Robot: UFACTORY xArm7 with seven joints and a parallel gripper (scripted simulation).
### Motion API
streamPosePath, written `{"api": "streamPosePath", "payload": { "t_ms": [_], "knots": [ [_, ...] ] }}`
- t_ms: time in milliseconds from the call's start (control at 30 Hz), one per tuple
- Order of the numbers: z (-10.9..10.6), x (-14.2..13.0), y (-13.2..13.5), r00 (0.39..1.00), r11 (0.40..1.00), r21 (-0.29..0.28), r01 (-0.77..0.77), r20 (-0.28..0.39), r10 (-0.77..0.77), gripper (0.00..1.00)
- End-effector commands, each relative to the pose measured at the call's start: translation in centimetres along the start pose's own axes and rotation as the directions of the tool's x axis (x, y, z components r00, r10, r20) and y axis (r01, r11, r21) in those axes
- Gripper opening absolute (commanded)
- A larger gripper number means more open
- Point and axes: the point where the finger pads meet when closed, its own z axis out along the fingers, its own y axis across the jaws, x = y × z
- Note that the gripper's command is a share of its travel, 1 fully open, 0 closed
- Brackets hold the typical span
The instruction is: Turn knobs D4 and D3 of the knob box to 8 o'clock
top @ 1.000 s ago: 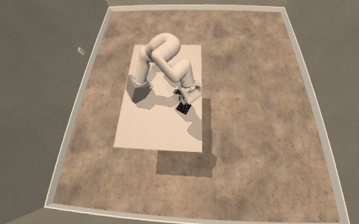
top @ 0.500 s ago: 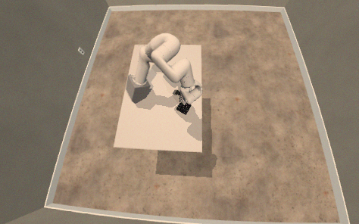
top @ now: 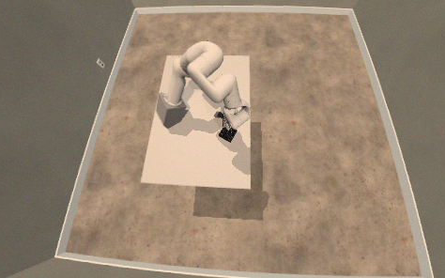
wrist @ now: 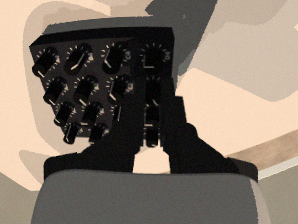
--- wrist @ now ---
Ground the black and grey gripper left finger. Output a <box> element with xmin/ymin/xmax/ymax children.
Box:
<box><xmin>43</xmin><ymin>76</ymin><xmax>146</xmax><ymax>180</ymax></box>

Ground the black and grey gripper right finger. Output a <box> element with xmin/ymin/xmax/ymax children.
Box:
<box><xmin>159</xmin><ymin>77</ymin><xmax>258</xmax><ymax>183</ymax></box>

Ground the black knob box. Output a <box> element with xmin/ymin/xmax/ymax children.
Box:
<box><xmin>29</xmin><ymin>27</ymin><xmax>175</xmax><ymax>148</ymax></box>

